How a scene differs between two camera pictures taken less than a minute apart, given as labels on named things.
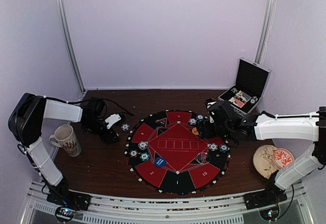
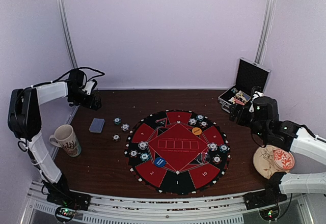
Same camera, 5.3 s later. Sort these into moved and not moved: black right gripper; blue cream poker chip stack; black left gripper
Moved: black right gripper; black left gripper
Not moved: blue cream poker chip stack
